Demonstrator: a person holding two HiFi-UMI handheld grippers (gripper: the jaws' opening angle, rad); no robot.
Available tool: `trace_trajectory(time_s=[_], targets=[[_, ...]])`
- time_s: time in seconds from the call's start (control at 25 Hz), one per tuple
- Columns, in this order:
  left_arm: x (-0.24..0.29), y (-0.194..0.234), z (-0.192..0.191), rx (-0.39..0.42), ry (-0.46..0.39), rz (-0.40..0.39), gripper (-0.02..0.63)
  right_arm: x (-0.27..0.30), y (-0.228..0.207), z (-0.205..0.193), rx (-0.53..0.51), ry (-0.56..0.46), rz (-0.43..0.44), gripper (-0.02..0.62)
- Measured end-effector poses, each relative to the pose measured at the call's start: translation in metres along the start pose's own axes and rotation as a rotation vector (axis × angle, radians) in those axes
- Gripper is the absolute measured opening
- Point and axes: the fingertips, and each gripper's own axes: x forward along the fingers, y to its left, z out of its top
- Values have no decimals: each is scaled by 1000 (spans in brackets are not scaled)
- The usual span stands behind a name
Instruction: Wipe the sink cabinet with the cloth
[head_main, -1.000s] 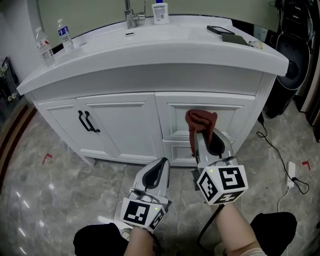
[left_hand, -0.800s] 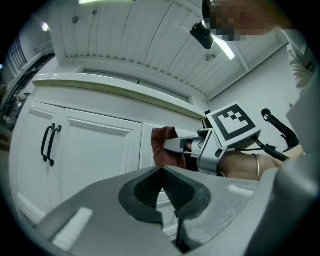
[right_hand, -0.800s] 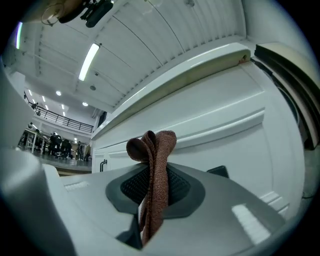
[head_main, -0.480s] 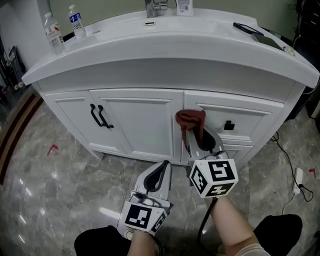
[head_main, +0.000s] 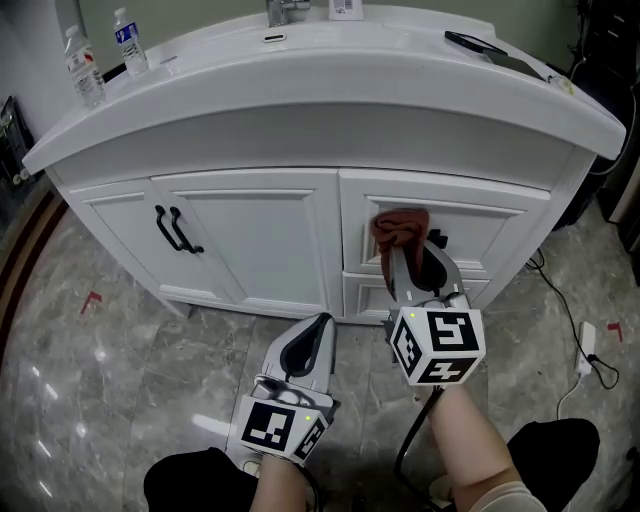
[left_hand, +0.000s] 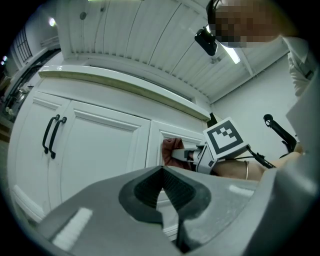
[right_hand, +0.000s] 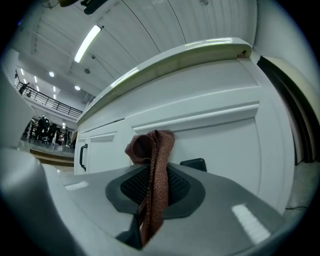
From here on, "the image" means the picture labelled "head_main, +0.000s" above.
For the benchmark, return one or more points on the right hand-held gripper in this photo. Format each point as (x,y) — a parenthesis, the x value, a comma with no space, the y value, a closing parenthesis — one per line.
(450,335)

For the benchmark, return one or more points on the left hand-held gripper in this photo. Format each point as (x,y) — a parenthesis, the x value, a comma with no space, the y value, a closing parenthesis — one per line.
(265,425)

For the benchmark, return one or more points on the red-brown knitted cloth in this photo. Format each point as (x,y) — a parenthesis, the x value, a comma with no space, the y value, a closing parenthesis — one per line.
(400,225)

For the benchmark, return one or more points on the short white cabinet drawer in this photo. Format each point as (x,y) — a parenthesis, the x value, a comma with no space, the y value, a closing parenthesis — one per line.
(365,300)

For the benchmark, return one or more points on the person's right forearm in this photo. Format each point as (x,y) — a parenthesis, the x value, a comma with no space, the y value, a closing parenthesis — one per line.
(470,435)

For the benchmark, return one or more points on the person's left forearm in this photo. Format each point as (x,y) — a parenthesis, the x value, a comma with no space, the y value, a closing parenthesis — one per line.
(282,485)

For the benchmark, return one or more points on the black square drawer knob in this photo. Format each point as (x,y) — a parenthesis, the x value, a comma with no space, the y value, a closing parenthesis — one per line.
(439,236)

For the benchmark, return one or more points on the person's left white shoe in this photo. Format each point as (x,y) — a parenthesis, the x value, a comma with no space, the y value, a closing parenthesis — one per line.
(251,466)

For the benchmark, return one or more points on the white cabinet door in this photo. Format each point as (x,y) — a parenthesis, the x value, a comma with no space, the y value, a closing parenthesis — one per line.
(260,240)
(115,225)

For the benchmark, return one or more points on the person's left leg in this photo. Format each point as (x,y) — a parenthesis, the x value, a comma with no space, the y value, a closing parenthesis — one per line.
(200,485)

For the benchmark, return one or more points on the person's leg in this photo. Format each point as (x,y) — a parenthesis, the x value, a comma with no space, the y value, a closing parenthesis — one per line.
(555,460)
(200,485)

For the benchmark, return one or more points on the white power strip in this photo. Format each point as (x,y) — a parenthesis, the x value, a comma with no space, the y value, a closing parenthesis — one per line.
(586,340)

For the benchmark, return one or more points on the white vanity cabinet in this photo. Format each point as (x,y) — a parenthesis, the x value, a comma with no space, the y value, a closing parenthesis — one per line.
(300,125)

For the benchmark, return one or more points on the person's right leg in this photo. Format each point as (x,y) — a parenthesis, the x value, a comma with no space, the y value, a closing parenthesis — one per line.
(555,460)

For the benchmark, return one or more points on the person's beige sleeve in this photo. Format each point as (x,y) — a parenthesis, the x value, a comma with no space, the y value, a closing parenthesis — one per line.
(505,497)

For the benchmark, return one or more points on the black smartphone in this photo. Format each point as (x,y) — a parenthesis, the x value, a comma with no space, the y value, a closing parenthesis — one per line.
(472,42)

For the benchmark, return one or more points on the white standing sign card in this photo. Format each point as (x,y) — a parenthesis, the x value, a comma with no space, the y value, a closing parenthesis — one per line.
(346,7)

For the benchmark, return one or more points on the brown wooden platform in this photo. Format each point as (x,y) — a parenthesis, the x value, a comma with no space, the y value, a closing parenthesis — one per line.
(25,260)

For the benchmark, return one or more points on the chrome sink faucet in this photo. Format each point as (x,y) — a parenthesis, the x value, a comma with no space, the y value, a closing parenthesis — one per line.
(285,12)

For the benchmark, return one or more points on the blue label water bottle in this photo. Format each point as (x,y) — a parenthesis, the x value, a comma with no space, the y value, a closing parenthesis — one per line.
(131,45)

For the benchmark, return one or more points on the metal folding trolley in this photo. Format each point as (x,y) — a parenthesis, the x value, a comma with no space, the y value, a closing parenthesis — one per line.
(12,140)

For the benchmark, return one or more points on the red label water bottle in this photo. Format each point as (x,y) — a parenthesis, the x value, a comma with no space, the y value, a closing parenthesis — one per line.
(85,70)

